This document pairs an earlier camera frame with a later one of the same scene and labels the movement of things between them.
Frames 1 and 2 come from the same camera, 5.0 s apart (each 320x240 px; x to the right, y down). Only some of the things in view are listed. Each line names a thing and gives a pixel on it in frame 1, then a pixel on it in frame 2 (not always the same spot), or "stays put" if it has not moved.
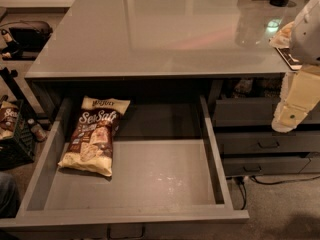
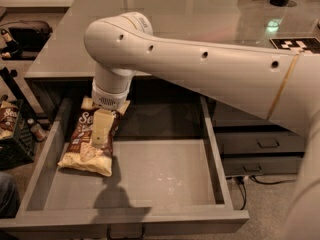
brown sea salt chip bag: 91,146 stays put
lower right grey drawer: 250,166 stays put
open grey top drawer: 167,168 stays put
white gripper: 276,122 -> 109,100
